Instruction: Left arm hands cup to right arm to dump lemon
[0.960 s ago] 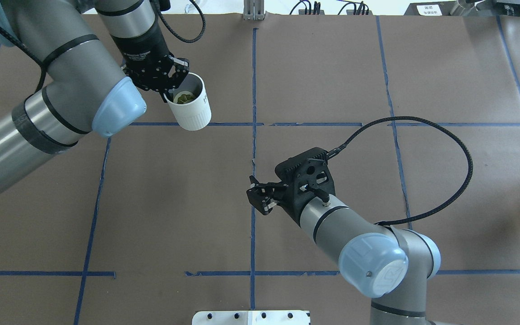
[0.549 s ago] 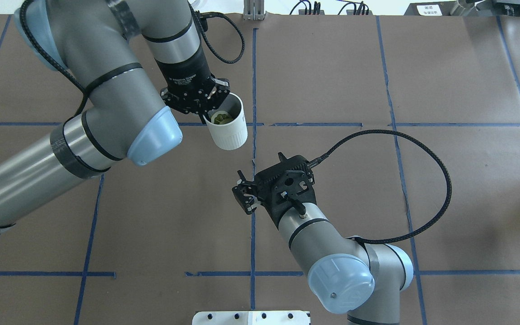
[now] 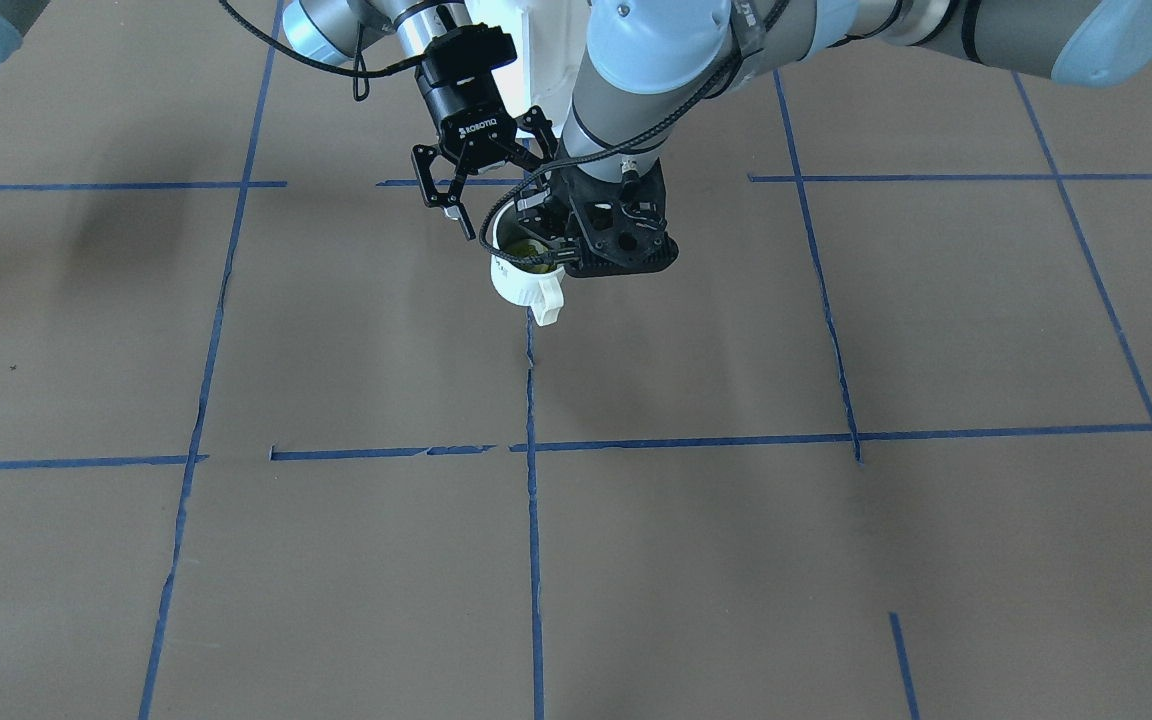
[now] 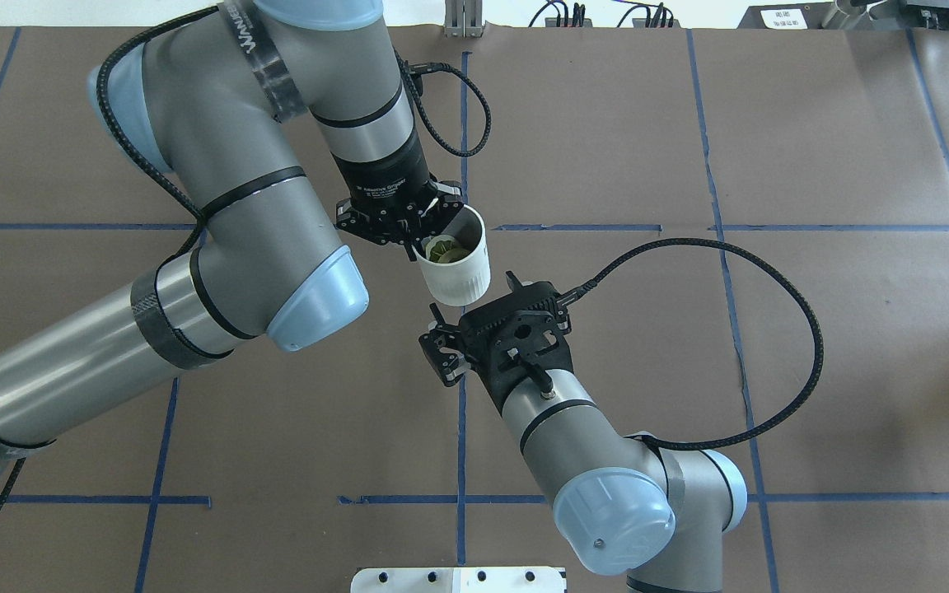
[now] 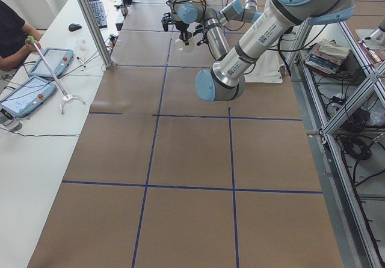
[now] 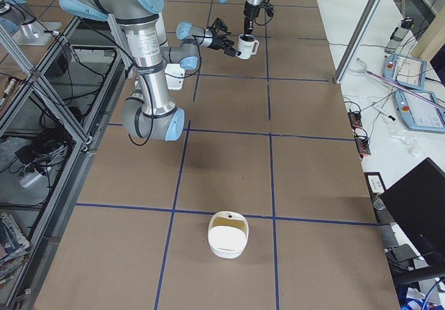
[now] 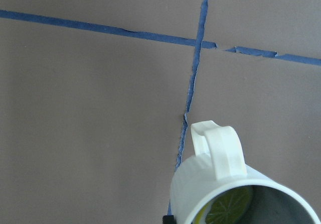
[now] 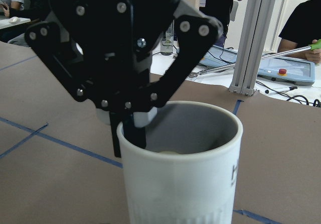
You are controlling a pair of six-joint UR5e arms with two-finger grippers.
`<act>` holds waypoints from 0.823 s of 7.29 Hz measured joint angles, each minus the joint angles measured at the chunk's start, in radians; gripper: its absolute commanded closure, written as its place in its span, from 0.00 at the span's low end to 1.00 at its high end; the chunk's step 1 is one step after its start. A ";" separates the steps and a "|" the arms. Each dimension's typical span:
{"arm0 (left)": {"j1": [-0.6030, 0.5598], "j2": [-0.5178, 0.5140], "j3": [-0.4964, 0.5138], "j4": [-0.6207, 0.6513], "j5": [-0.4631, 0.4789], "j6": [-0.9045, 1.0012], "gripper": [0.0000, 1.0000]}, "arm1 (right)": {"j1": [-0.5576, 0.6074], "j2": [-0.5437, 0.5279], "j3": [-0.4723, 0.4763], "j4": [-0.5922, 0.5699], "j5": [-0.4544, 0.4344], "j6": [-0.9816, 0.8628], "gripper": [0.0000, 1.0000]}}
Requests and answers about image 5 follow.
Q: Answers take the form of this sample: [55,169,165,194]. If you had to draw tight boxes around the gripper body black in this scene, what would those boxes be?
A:
[176,21,189,32]
[195,24,206,38]

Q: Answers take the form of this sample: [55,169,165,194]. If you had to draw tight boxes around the white mug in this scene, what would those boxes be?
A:
[174,31,195,53]

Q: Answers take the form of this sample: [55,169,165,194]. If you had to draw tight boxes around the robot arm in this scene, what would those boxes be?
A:
[193,0,261,48]
[162,0,355,102]

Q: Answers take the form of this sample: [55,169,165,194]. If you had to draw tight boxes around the black keyboard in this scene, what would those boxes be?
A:
[88,0,108,28]

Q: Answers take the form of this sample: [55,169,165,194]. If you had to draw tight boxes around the black computer mouse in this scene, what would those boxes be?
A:
[68,23,82,32]

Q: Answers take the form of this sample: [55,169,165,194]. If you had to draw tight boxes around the far teach pendant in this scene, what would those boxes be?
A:
[28,47,74,80]

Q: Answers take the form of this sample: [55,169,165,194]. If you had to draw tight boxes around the teach pendant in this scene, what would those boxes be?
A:
[1,76,57,118]
[28,47,74,80]

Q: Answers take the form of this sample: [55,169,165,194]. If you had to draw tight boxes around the stack of books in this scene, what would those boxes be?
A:
[304,39,350,75]

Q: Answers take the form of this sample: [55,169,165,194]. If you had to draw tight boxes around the reacher grabber tool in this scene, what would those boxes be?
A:
[27,35,86,115]

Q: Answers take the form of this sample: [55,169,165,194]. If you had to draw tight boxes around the near teach pendant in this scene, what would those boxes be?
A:
[1,76,57,118]

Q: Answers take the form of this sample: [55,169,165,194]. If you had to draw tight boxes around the seated person black shirt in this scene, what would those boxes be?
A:
[1,1,42,72]

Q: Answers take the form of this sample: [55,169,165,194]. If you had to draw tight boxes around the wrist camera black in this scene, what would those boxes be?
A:
[161,12,175,32]

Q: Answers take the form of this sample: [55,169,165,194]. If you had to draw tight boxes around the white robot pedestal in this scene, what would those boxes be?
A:
[244,50,283,84]

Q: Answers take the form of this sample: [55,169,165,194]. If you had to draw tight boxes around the aluminium frame post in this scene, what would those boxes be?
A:
[77,0,112,69]

